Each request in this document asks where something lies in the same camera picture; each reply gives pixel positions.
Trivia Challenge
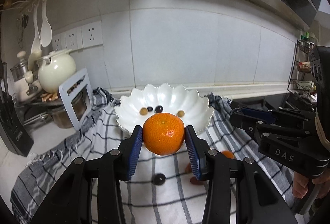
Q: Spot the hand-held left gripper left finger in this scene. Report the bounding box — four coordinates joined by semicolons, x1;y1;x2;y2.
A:
29;125;143;224

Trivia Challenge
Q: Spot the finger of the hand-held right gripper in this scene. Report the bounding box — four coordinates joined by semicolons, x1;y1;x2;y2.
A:
241;107;317;124
229;108;314;140

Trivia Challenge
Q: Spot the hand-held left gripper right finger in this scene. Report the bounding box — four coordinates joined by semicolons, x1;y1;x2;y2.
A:
185;125;297;224

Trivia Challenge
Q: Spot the white scalloped bowl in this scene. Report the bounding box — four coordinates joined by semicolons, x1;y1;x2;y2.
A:
114;83;216;137

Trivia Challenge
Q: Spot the person's right hand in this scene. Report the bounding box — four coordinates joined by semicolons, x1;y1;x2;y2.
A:
292;171;330;199

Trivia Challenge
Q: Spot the black glass gas stove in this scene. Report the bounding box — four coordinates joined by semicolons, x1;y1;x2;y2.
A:
229;91;317;116

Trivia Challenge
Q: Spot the cluster of seasoning bottles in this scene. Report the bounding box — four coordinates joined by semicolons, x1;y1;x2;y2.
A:
296;32;317;72

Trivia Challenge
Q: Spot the grey checked cloth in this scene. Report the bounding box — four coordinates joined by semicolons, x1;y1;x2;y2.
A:
10;87;310;224

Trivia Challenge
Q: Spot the white cutout panel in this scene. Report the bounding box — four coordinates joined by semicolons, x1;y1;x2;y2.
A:
59;68;94;130

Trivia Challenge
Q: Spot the dark metal shelf rack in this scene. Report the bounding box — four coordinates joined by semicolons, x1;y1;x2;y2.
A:
15;95;65;125

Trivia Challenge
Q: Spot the cream ceramic kettle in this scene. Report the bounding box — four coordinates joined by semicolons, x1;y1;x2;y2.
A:
37;49;77;93

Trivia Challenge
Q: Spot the black knife block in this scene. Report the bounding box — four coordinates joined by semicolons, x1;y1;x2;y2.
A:
0;90;34;157

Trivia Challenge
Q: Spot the white enamel pot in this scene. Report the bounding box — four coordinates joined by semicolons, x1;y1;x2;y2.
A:
12;71;43;102

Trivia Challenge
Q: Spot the steel pot with lid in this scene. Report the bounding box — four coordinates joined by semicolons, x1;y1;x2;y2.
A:
10;51;30;83

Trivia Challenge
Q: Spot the white ladle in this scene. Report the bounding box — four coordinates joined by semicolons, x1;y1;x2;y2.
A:
27;11;42;70

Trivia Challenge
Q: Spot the white rice paddle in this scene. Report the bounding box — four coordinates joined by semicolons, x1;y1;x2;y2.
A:
41;0;53;48

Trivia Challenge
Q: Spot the black wire spice rack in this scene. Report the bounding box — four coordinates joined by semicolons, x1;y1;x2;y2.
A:
287;40;317;101

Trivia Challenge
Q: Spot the white wall socket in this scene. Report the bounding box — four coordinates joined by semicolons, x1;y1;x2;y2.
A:
82;21;103;47
52;33;66;51
65;29;83;49

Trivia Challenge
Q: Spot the steel handled knife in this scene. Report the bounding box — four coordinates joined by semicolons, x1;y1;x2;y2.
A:
1;62;8;93

